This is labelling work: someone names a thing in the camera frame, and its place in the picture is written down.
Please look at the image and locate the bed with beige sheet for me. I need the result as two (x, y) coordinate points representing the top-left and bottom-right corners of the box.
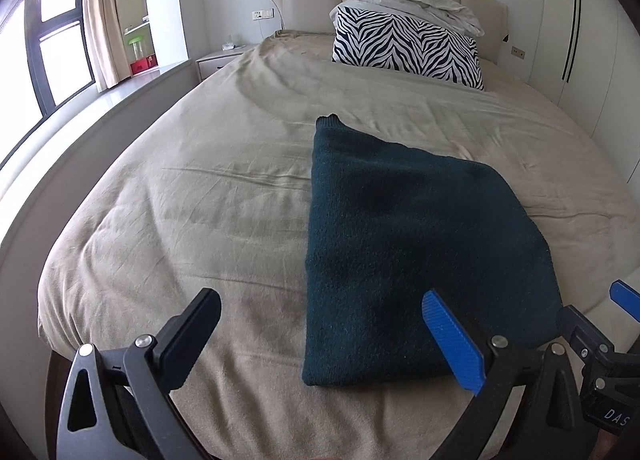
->
(37, 30), (640, 460)

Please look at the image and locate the white wall shelf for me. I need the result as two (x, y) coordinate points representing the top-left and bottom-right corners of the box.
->
(114, 0), (157, 72)

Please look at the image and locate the black wardrobe handle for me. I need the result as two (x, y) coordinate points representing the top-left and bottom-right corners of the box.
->
(561, 0), (578, 80)
(566, 0), (583, 83)

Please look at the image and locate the white wardrobe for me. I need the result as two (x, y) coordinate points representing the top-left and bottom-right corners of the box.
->
(529, 0), (640, 141)

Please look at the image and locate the white window ledge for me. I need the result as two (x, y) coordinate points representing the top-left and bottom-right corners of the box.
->
(0, 60), (198, 266)

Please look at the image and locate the dark teal knit sweater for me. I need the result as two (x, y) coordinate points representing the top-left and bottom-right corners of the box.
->
(301, 114), (563, 387)

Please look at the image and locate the beige padded headboard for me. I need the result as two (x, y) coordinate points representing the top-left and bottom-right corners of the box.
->
(269, 0), (510, 61)

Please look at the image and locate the white nightstand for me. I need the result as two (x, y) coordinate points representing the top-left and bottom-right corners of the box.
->
(196, 43), (261, 82)

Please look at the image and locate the zebra print pillow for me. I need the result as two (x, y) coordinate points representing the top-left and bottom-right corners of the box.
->
(331, 5), (485, 91)

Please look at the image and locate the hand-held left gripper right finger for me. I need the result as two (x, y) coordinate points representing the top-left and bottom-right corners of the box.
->
(421, 289), (584, 460)

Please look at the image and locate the beige curtain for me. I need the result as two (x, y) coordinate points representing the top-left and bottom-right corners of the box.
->
(80, 0), (126, 91)

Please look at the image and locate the black framed window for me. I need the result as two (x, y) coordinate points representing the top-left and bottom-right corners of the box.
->
(0, 0), (96, 166)

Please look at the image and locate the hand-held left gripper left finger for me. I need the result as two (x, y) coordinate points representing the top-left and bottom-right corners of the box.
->
(55, 287), (222, 460)

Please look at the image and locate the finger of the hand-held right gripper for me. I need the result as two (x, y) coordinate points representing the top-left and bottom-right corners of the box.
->
(559, 305), (619, 367)
(609, 279), (640, 315)

